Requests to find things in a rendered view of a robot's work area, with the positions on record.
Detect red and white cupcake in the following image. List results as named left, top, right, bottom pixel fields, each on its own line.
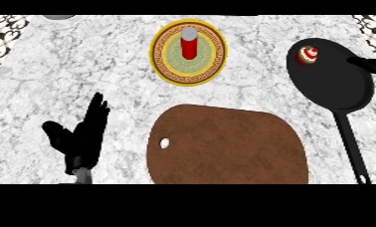
left=293, top=45, right=320, bottom=66

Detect red can with grey lid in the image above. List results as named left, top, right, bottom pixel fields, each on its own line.
left=179, top=26, right=199, bottom=61

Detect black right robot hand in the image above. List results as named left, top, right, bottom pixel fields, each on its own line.
left=345, top=56, right=376, bottom=75

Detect grey round object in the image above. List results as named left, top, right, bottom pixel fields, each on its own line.
left=41, top=14, right=76, bottom=21

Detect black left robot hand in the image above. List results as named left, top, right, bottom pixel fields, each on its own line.
left=41, top=92, right=112, bottom=176

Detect black frying pan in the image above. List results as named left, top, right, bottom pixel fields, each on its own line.
left=284, top=37, right=376, bottom=185

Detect brown wooden cutting board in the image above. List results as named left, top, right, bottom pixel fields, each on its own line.
left=146, top=104, right=311, bottom=185

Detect yellow patterned round plate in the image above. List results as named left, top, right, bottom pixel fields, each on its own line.
left=149, top=18, right=228, bottom=88

